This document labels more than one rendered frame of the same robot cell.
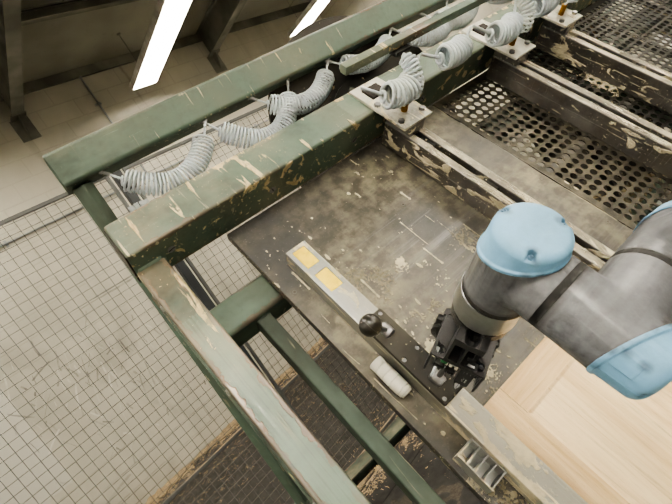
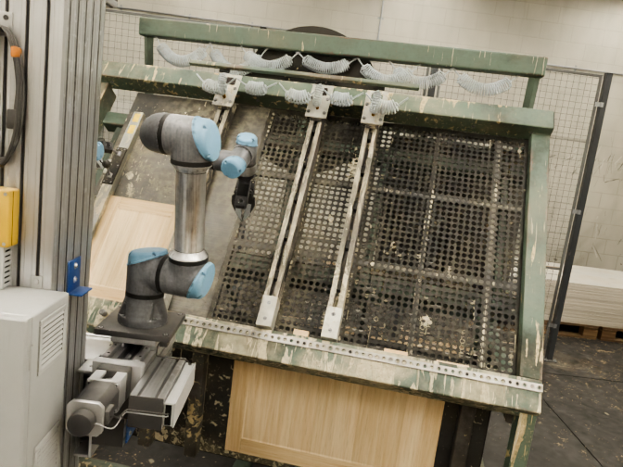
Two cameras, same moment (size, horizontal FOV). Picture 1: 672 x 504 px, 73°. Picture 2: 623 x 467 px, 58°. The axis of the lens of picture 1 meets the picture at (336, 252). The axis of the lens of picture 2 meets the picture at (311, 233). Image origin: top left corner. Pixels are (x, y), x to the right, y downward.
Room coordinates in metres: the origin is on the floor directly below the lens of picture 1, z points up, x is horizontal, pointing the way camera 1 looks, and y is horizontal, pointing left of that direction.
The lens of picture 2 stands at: (-0.89, -2.23, 1.67)
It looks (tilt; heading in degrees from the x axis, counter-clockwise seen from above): 10 degrees down; 34
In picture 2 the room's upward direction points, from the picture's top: 7 degrees clockwise
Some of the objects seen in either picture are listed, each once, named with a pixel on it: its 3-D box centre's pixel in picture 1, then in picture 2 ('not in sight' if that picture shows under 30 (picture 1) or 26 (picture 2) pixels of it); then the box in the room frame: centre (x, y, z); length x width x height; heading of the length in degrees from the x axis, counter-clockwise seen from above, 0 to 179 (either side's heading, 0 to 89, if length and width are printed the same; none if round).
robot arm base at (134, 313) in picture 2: not in sight; (144, 305); (0.23, -0.91, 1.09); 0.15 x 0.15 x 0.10
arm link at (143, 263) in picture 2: not in sight; (148, 269); (0.23, -0.91, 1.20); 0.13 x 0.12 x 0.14; 112
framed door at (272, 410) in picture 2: not in sight; (332, 411); (1.07, -1.16, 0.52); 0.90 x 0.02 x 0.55; 114
